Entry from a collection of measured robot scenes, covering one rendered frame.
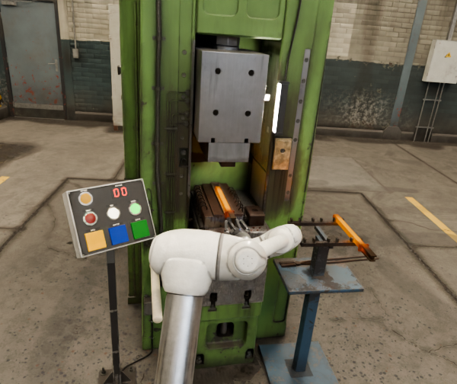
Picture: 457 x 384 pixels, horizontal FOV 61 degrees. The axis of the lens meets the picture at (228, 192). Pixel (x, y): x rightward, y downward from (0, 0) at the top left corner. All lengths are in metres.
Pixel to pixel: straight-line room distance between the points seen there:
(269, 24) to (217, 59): 0.33
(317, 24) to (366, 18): 6.14
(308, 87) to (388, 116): 6.59
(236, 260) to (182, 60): 1.12
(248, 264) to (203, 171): 1.42
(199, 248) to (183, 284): 0.10
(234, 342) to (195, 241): 1.47
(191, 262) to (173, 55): 1.10
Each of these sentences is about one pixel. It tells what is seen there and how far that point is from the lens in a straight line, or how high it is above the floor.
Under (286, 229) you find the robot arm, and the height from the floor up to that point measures 1.12.
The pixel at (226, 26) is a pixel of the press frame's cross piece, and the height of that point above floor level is 1.87.
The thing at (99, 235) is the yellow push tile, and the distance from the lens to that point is 1.72.
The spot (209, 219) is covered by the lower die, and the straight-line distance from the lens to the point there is 1.97.
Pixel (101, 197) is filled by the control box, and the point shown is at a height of 1.16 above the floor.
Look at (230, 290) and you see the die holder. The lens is 2.16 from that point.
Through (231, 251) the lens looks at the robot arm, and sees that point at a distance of 1.03.
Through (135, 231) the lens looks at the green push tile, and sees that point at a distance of 1.77.
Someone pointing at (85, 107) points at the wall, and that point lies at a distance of 8.18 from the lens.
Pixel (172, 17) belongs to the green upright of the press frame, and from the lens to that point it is 1.87.
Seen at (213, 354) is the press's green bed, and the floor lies 0.11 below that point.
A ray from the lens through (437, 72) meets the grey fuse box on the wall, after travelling 8.66.
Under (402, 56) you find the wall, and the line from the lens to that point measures 8.49.
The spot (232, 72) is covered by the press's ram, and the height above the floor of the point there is 1.68.
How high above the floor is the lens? 1.86
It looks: 23 degrees down
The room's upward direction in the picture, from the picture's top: 4 degrees clockwise
